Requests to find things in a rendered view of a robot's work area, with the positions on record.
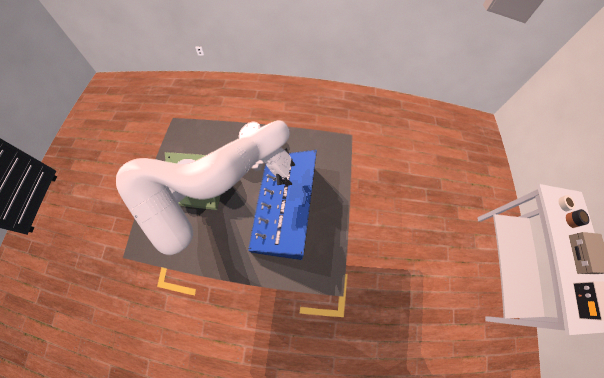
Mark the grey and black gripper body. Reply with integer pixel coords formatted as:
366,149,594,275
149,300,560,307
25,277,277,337
266,147,291,178

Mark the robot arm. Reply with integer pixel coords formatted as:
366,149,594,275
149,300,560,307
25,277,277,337
116,121,290,255

